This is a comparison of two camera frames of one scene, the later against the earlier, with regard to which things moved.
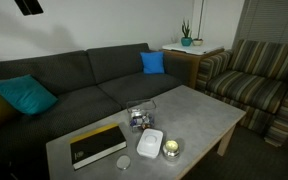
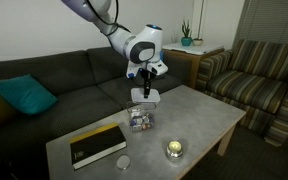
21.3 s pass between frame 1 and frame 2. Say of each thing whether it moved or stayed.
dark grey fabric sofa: stayed
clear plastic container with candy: stayed
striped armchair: stayed
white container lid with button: moved
